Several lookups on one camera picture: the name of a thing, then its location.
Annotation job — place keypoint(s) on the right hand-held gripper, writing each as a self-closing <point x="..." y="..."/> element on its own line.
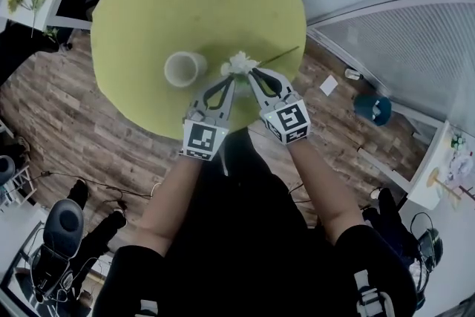
<point x="289" y="122"/>

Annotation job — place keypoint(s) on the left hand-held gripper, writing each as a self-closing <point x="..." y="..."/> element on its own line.
<point x="202" y="139"/>

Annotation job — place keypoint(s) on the white flowers bunch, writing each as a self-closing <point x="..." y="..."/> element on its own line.
<point x="239" y="63"/>

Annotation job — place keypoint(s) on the white vase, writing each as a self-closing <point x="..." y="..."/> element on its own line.
<point x="182" y="68"/>

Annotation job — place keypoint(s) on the person's left forearm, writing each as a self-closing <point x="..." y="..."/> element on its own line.
<point x="170" y="204"/>

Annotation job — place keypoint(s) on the person's right forearm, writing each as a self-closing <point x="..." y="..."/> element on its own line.
<point x="326" y="196"/>

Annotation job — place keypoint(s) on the white paper sheet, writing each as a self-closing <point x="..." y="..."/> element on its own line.
<point x="329" y="85"/>

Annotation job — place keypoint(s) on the small clear bottle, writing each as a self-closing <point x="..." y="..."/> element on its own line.
<point x="353" y="74"/>

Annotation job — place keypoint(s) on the green cloth round table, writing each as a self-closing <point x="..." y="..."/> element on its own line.
<point x="167" y="3"/>

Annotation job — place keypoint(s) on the person's black shirt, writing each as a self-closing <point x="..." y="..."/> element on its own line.
<point x="241" y="241"/>

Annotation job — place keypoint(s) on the small white flower sprig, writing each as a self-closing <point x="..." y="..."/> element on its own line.
<point x="51" y="33"/>

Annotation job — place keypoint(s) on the wooden stand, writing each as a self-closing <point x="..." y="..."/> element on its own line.
<point x="436" y="178"/>

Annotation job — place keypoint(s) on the green white ornament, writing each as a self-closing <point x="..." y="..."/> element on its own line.
<point x="458" y="142"/>

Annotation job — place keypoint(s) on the crumpled clear plastic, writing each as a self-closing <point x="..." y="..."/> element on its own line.
<point x="462" y="167"/>

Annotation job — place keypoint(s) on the white rack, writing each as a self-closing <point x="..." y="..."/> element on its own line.
<point x="24" y="185"/>

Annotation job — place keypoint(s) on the dark round chair back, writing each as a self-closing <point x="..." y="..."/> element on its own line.
<point x="6" y="170"/>

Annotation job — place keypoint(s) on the yellow flower bunch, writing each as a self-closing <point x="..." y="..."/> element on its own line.
<point x="15" y="0"/>

